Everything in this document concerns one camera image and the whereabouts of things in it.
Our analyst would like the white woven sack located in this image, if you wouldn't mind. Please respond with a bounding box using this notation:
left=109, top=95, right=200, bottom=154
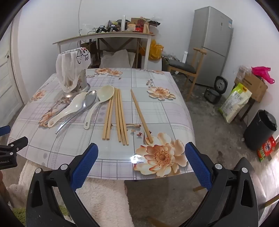
left=100, top=49, right=135, bottom=68

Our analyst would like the red oil bottle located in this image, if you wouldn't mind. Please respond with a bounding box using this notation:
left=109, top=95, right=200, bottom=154
left=135, top=17, right=145, bottom=32

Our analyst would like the silver refrigerator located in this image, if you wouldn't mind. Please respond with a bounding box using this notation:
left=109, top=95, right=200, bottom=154
left=187, top=6, right=233, bottom=88

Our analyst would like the black rice cooker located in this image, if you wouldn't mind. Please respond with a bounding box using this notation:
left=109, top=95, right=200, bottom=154
left=204, top=76, right=228, bottom=104

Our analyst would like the black charger set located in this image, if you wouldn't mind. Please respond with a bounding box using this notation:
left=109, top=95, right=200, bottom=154
left=95, top=25, right=119, bottom=34

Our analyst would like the floral plastic tablecloth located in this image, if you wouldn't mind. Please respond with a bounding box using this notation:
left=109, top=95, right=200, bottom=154
left=7, top=68, right=195, bottom=180

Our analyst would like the thin wall cable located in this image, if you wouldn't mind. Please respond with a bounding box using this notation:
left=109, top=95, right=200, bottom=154
left=77, top=0, right=83, bottom=36

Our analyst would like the utensil holder with white bag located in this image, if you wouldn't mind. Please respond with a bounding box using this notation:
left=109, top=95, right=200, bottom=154
left=55, top=47, right=91, bottom=93

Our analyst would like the white plastic spoon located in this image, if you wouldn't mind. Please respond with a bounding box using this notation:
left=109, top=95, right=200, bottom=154
left=47, top=92, right=89, bottom=128

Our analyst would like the red snack packet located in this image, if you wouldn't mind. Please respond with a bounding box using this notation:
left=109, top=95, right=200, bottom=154
left=258, top=136, right=277, bottom=162

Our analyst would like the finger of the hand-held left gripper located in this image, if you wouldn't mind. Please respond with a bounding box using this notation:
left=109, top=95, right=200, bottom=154
left=0, top=136, right=29, bottom=153
left=0, top=125, right=11, bottom=137

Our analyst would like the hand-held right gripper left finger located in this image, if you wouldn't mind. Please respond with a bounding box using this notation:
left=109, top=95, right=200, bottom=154
left=26, top=143, right=99, bottom=227

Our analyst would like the wooden chair dark cushion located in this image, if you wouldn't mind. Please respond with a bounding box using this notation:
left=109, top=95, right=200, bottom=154
left=167, top=47, right=206, bottom=101

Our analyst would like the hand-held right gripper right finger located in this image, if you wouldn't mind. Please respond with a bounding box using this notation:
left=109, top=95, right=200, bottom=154
left=181, top=142, right=259, bottom=227

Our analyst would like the black trash bin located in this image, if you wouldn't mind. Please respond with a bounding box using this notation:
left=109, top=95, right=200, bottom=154
left=243, top=109, right=278, bottom=151

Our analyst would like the yellow plastic bag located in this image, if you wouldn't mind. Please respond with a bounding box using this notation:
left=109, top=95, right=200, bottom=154
left=139, top=39, right=164, bottom=61

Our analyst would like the clear plastic bag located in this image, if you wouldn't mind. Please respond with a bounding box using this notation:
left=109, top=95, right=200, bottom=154
left=236, top=65, right=253, bottom=82

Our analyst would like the pink plastic bag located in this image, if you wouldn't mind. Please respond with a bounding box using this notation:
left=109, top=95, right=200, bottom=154
left=251, top=66, right=275, bottom=84

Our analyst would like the large cardboard box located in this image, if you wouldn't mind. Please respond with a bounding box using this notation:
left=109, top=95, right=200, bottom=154
left=234, top=72, right=268, bottom=103

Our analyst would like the white door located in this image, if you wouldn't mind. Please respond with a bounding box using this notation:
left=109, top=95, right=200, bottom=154
left=0, top=22, right=25, bottom=108

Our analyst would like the cream plastic spoon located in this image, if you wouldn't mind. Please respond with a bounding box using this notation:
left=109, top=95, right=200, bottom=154
left=83, top=85, right=115, bottom=130

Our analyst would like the metal utensil holder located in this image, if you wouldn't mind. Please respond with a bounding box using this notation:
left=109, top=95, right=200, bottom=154
left=63, top=69, right=91, bottom=98

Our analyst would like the white green rice bag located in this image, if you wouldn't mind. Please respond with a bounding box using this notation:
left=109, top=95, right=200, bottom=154
left=218, top=82, right=252, bottom=124

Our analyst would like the white-legged wooden desk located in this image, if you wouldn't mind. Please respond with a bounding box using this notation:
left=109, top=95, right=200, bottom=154
left=52, top=32, right=156, bottom=70

